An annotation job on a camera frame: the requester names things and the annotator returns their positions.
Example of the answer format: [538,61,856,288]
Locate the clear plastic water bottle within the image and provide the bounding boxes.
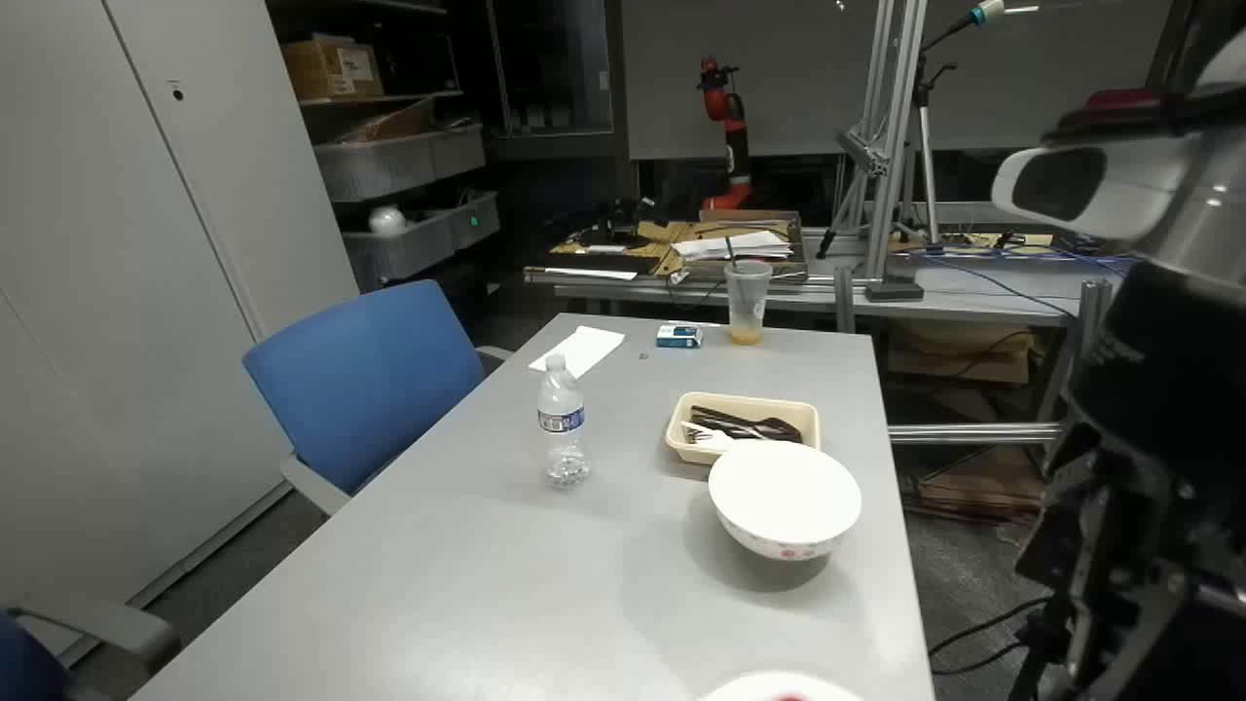
[532,352,593,493]

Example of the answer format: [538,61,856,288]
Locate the cardboard box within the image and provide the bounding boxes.
[280,33,390,109]

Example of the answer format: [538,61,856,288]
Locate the white plastic cutlery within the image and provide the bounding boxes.
[682,426,741,460]

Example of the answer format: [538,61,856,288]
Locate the blue office chair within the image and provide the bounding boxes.
[236,277,514,519]
[0,593,187,701]

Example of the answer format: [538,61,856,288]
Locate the grey storage bin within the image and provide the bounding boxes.
[338,188,501,291]
[310,118,489,208]

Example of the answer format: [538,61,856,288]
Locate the clear plastic cup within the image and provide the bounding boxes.
[720,259,775,352]

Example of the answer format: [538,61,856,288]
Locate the pile of brown papers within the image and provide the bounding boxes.
[550,212,811,283]

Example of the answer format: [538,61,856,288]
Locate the grey cluttered workbench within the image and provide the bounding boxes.
[520,226,1134,332]

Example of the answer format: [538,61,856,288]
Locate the white paper sheet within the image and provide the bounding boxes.
[527,323,632,383]

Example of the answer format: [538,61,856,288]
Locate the black plastic forks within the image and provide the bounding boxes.
[685,401,811,447]

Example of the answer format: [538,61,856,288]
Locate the white cabinet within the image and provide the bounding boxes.
[0,0,360,614]

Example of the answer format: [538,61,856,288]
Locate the small blue white box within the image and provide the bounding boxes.
[653,320,704,356]

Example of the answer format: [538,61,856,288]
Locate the aluminium profile frame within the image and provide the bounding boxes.
[830,0,935,304]

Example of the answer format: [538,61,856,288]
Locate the beige cutlery tray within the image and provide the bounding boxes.
[663,388,826,466]

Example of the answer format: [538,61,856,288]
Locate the red fire extinguisher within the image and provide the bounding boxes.
[694,53,758,214]

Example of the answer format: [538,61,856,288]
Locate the black floor cable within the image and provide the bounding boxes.
[926,593,1060,678]

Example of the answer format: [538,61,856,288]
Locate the tripod stand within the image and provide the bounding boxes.
[908,0,1043,255]

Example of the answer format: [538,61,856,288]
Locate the white bowl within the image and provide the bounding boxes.
[704,442,864,566]

